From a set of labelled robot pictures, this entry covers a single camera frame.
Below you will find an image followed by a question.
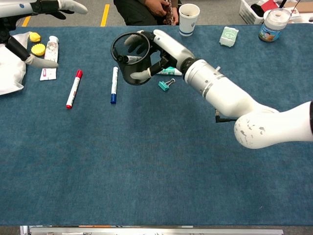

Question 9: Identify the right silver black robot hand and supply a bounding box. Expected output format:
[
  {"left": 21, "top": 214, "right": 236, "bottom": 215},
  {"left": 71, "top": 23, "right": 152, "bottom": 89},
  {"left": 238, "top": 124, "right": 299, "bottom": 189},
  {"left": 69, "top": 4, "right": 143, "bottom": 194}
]
[{"left": 124, "top": 29, "right": 196, "bottom": 80}]

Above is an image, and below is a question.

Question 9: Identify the teal binder clip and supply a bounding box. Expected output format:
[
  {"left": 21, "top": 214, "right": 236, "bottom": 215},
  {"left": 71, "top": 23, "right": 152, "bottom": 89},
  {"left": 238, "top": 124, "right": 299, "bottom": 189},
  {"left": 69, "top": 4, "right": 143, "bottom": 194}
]
[{"left": 157, "top": 78, "right": 176, "bottom": 93}]

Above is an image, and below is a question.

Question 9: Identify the white paper cup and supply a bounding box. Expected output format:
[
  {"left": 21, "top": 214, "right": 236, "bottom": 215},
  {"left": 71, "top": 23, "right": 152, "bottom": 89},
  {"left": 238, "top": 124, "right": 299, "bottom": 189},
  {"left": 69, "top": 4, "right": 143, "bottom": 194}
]
[{"left": 179, "top": 3, "right": 201, "bottom": 37}]

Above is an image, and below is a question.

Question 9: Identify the black mesh pen holder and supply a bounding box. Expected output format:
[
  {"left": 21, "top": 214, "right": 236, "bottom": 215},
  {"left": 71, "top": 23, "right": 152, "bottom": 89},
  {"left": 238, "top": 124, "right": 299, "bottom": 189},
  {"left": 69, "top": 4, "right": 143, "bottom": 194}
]
[{"left": 111, "top": 32, "right": 154, "bottom": 86}]

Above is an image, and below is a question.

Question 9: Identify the seated person in dark clothes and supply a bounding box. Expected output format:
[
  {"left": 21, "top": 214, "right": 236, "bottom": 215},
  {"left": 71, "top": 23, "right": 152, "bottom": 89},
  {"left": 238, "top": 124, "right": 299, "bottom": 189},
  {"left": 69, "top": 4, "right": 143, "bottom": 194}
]
[{"left": 113, "top": 0, "right": 183, "bottom": 26}]

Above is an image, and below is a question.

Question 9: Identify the white plastic basket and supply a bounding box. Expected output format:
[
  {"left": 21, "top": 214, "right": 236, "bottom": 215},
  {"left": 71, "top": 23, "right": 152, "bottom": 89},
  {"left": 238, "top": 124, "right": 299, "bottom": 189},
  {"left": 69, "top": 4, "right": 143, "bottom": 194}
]
[{"left": 239, "top": 0, "right": 269, "bottom": 25}]

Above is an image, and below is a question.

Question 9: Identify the yellow lemon shaped toy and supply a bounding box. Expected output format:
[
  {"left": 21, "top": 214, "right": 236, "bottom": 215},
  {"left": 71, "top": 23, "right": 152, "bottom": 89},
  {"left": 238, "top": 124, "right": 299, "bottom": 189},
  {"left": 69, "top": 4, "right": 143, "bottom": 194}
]
[{"left": 29, "top": 31, "right": 42, "bottom": 43}]

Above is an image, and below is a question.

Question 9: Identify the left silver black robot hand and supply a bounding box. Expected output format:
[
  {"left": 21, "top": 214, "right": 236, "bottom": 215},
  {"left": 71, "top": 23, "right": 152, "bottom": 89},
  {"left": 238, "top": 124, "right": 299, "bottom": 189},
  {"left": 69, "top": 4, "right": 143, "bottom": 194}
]
[{"left": 0, "top": 0, "right": 88, "bottom": 69}]

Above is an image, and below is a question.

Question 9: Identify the white plastic bag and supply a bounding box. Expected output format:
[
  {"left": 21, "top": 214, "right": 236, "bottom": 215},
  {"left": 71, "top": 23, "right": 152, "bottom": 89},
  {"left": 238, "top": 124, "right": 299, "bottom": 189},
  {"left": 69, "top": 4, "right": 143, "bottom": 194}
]
[{"left": 0, "top": 31, "right": 31, "bottom": 95}]

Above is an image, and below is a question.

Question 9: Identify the blue felt table mat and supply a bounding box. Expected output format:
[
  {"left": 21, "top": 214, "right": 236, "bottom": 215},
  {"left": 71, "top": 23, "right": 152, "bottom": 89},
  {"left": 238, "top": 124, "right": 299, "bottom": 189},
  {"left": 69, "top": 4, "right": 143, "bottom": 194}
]
[{"left": 0, "top": 24, "right": 313, "bottom": 226}]

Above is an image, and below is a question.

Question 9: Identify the patterned phone in case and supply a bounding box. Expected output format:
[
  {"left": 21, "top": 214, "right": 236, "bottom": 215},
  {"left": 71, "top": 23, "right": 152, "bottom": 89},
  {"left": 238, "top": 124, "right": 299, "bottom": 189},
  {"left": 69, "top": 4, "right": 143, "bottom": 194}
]
[{"left": 164, "top": 0, "right": 176, "bottom": 25}]

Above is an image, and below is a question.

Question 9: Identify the black capped whiteboard marker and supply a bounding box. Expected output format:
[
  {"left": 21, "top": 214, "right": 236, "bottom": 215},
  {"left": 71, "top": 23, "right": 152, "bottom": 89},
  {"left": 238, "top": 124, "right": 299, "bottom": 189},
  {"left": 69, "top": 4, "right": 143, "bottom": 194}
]
[{"left": 116, "top": 55, "right": 142, "bottom": 65}]

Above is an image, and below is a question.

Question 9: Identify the cartoon label plastic jar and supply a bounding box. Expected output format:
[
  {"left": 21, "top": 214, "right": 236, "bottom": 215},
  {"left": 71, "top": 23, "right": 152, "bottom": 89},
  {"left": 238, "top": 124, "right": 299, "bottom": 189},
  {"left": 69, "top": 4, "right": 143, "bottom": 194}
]
[{"left": 258, "top": 8, "right": 291, "bottom": 43}]

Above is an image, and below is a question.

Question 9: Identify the green white glue stick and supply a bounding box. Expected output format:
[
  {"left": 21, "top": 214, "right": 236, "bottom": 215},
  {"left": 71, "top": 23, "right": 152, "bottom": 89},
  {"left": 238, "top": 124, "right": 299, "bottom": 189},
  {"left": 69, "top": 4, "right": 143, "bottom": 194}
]
[{"left": 156, "top": 67, "right": 183, "bottom": 76}]

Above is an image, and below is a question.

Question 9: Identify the blue capped whiteboard marker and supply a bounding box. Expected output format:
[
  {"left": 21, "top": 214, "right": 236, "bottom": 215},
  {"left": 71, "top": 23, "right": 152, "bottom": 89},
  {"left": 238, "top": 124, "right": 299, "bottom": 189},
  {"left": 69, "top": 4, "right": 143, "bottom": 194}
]
[{"left": 110, "top": 66, "right": 119, "bottom": 104}]

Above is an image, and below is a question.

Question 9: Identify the floral white cream tube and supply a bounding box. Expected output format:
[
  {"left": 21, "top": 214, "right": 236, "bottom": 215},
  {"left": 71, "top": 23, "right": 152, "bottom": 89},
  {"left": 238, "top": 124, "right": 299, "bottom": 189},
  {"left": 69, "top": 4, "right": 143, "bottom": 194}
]
[{"left": 40, "top": 35, "right": 60, "bottom": 81}]

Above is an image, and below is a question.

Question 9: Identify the aluminium profile rail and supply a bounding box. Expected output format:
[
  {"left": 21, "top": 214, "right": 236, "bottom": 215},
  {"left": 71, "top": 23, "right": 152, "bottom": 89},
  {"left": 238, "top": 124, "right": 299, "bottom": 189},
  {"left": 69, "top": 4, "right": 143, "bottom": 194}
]
[{"left": 20, "top": 225, "right": 284, "bottom": 235}]

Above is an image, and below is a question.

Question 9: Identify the yellow ridged round cap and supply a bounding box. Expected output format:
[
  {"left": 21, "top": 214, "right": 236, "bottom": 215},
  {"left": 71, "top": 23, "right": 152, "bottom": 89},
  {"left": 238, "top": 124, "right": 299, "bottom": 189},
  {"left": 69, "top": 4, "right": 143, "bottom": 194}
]
[{"left": 31, "top": 43, "right": 46, "bottom": 56}]

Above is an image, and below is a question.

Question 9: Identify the red capped whiteboard marker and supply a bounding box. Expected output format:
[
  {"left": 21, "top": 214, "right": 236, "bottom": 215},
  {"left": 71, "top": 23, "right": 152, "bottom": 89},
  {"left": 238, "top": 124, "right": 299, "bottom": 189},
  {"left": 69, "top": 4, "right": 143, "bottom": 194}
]
[{"left": 66, "top": 70, "right": 84, "bottom": 110}]

